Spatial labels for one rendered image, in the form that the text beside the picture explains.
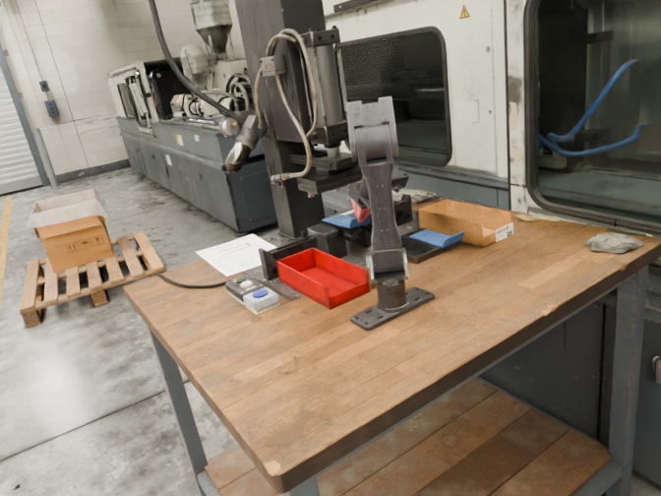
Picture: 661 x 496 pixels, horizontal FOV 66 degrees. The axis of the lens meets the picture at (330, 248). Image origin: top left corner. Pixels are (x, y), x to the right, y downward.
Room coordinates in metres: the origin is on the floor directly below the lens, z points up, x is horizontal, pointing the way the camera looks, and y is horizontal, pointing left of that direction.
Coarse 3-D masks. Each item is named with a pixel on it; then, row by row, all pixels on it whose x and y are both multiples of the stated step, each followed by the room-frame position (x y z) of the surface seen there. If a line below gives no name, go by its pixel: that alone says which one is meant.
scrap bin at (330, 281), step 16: (304, 256) 1.32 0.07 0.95; (320, 256) 1.30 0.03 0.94; (288, 272) 1.22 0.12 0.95; (304, 272) 1.30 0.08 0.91; (320, 272) 1.29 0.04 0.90; (336, 272) 1.24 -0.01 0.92; (352, 272) 1.17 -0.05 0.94; (304, 288) 1.16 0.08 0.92; (320, 288) 1.09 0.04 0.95; (336, 288) 1.16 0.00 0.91; (352, 288) 1.10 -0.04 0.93; (368, 288) 1.12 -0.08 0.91; (336, 304) 1.07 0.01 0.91
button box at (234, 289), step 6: (162, 276) 1.44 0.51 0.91; (246, 276) 1.28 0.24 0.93; (174, 282) 1.37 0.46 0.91; (222, 282) 1.31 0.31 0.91; (228, 282) 1.25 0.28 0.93; (234, 282) 1.25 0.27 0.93; (252, 282) 1.22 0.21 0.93; (258, 282) 1.22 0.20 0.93; (228, 288) 1.24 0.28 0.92; (234, 288) 1.21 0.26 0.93; (240, 288) 1.20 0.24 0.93; (246, 288) 1.20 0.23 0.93; (252, 288) 1.19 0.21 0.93; (258, 288) 1.19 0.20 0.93; (234, 294) 1.21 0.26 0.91; (240, 294) 1.17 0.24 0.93; (240, 300) 1.18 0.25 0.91
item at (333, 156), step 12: (336, 144) 1.42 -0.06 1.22; (288, 156) 1.60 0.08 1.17; (300, 156) 1.53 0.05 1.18; (312, 156) 1.48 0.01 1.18; (324, 156) 1.46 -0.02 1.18; (336, 156) 1.43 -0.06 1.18; (348, 156) 1.40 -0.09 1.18; (324, 168) 1.42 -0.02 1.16; (336, 168) 1.38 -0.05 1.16; (348, 168) 1.43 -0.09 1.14; (360, 168) 1.43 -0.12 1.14; (300, 180) 1.42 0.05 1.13; (312, 180) 1.37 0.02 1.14; (324, 180) 1.36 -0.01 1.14; (336, 180) 1.39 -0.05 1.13; (348, 180) 1.40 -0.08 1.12; (360, 180) 1.43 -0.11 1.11; (312, 192) 1.37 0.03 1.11
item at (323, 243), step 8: (360, 232) 1.44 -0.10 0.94; (368, 232) 1.43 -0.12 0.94; (320, 240) 1.38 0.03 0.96; (328, 240) 1.36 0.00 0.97; (336, 240) 1.37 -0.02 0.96; (344, 240) 1.38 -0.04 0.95; (352, 240) 1.48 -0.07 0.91; (360, 240) 1.45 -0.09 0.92; (368, 240) 1.43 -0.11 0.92; (320, 248) 1.39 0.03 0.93; (328, 248) 1.35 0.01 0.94; (336, 248) 1.37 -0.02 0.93; (344, 248) 1.38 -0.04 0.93; (336, 256) 1.37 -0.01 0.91; (344, 256) 1.38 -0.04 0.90
